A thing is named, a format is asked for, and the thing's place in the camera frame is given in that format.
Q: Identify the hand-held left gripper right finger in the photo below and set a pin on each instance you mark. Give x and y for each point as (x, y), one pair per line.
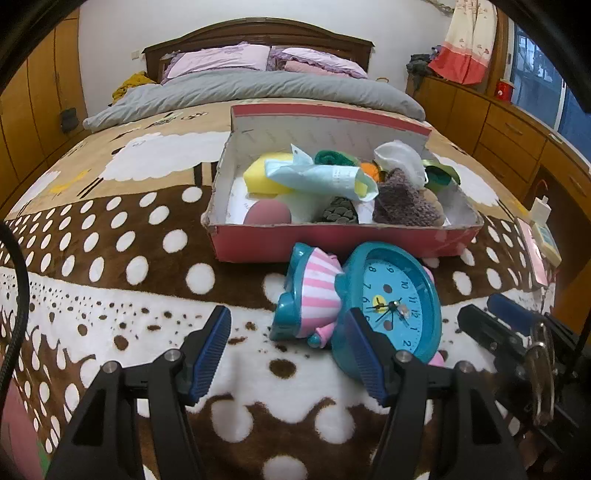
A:
(367, 360)

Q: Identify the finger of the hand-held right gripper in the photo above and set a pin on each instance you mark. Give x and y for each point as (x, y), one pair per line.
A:
(508, 308)
(485, 327)

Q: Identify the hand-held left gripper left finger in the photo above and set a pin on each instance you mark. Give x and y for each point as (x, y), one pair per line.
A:
(207, 355)

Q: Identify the pink cardboard box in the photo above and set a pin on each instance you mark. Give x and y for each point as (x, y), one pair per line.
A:
(323, 240)

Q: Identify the green sock with white band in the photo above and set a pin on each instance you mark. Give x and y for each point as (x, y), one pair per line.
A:
(445, 177)

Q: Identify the brown knitted item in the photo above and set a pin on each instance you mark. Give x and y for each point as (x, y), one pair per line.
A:
(401, 203)

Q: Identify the dark patterned beanbag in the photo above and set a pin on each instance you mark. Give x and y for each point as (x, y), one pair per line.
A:
(340, 211)

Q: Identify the pink round sponge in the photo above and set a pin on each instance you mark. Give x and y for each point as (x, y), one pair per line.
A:
(268, 213)

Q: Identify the white waffle towel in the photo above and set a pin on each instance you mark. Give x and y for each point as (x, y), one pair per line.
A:
(302, 207)

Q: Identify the white yellow-lined face mask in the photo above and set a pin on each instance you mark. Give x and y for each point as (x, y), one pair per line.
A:
(365, 188)

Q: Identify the yellow sponge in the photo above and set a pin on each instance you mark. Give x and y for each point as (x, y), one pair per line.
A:
(256, 177)

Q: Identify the light blue face mask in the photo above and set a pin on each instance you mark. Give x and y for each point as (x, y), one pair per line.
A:
(314, 177)

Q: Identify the orange plastic bag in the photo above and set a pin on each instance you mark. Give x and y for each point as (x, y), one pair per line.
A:
(369, 170)

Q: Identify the dark green sock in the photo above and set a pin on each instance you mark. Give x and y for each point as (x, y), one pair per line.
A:
(334, 158)

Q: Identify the pink phone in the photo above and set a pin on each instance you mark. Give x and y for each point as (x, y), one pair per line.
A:
(533, 254)

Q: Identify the small cream teal box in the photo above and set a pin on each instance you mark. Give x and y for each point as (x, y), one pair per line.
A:
(547, 244)

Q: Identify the teal alarm clock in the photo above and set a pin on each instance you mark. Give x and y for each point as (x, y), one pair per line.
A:
(397, 286)

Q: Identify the teal pink striped toy figure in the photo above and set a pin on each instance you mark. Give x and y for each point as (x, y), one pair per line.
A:
(314, 290)

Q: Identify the white charger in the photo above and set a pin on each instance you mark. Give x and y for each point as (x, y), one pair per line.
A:
(540, 212)

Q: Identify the brown spotted printed blanket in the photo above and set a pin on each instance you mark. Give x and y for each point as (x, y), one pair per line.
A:
(115, 277)

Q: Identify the wooden desk cabinet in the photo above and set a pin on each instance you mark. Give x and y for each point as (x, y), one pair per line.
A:
(489, 120)

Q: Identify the pink bed sheet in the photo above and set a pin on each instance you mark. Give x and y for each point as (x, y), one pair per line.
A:
(18, 438)

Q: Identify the red cup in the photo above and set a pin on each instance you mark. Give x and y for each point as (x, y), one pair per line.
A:
(505, 90)

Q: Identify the window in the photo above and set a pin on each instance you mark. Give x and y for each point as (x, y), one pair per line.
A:
(540, 78)

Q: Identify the dark clothes pile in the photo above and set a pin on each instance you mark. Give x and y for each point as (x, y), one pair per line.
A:
(420, 67)

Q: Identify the cream and red curtain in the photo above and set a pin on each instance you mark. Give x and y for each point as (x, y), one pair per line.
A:
(461, 46)

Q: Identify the grey duvet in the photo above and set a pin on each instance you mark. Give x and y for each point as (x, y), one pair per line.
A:
(254, 92)

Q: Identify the small black bag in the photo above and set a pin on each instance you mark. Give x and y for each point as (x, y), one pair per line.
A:
(69, 121)

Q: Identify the yellow cloth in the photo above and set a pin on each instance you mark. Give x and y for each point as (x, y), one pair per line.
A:
(134, 85)

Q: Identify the plain pink pillow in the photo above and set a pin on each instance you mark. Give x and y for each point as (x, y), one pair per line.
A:
(217, 60)

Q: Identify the pink pillow with purple ruffle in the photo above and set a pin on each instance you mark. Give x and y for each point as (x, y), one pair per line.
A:
(323, 62)

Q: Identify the wooden wardrobe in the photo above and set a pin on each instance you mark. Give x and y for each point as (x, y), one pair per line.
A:
(41, 92)

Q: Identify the wooden headboard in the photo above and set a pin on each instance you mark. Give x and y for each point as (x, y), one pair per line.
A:
(258, 34)

